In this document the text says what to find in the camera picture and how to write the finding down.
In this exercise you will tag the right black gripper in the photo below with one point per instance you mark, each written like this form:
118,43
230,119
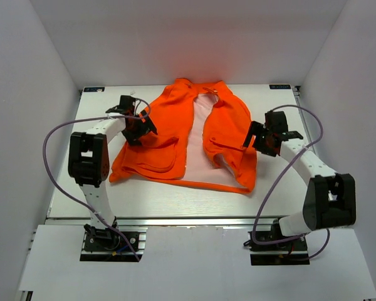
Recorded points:
255,128

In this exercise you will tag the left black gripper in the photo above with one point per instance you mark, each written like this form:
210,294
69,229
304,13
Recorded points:
133,137

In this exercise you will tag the orange jacket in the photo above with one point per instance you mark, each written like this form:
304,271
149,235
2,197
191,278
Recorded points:
201,128

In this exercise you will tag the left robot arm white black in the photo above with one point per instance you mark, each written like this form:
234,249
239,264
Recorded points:
88,157

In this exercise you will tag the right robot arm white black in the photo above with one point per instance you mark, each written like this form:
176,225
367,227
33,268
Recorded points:
330,199

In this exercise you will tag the right blue table label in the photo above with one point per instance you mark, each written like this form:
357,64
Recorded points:
280,86

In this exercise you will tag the blue table label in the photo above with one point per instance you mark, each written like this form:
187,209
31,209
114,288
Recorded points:
93,89
280,86

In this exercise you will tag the left blue table label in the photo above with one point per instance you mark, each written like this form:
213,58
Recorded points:
93,89

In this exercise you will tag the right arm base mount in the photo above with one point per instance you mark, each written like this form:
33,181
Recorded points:
290,253

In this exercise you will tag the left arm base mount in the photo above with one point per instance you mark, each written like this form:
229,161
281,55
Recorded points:
104,245

